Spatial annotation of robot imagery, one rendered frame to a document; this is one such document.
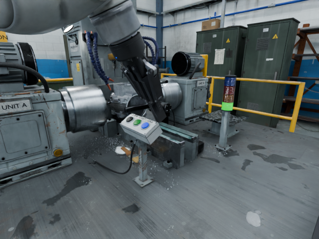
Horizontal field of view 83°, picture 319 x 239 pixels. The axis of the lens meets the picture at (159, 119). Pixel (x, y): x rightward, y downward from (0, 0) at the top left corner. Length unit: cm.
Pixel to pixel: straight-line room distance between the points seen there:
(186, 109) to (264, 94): 265
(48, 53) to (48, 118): 536
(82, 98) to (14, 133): 31
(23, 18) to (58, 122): 74
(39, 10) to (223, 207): 70
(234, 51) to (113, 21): 383
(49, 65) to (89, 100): 527
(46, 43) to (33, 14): 603
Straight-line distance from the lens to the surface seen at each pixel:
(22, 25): 24
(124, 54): 41
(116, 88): 125
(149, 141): 64
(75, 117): 98
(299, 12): 588
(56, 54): 629
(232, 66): 415
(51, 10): 23
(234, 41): 417
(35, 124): 91
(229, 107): 106
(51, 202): 82
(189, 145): 94
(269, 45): 392
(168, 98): 129
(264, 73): 392
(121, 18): 39
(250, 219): 73
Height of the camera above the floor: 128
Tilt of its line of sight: 17 degrees down
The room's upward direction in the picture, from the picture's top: straight up
